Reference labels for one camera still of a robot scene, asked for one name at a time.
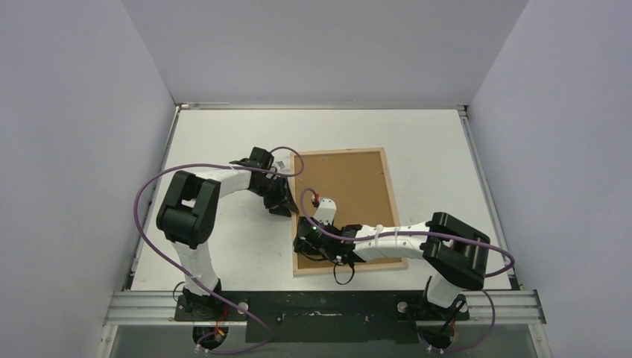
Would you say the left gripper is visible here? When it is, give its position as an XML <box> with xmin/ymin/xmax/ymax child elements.
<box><xmin>250</xmin><ymin>176</ymin><xmax>298</xmax><ymax>219</ymax></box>

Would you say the white wooden picture frame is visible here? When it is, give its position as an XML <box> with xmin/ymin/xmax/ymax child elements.
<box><xmin>289</xmin><ymin>147</ymin><xmax>409</xmax><ymax>277</ymax></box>

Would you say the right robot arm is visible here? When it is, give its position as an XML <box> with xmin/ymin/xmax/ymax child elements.
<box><xmin>293</xmin><ymin>212</ymin><xmax>490</xmax><ymax>320</ymax></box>

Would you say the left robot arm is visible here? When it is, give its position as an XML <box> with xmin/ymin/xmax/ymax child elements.
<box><xmin>157</xmin><ymin>147</ymin><xmax>298</xmax><ymax>321</ymax></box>

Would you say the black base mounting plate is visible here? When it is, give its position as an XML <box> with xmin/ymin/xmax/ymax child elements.
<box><xmin>174</xmin><ymin>290</ymin><xmax>470</xmax><ymax>344</ymax></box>

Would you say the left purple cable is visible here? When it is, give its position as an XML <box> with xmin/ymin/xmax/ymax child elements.
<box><xmin>133</xmin><ymin>145</ymin><xmax>306</xmax><ymax>356</ymax></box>

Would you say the purple cable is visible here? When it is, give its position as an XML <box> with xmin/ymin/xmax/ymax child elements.
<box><xmin>133</xmin><ymin>145</ymin><xmax>306</xmax><ymax>356</ymax></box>
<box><xmin>300</xmin><ymin>188</ymin><xmax>516</xmax><ymax>355</ymax></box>

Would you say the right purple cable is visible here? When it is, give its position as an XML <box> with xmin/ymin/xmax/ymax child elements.
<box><xmin>300</xmin><ymin>188</ymin><xmax>516</xmax><ymax>355</ymax></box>

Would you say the aluminium front rail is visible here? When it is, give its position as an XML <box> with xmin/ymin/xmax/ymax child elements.
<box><xmin>105</xmin><ymin>290</ymin><xmax>546</xmax><ymax>326</ymax></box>

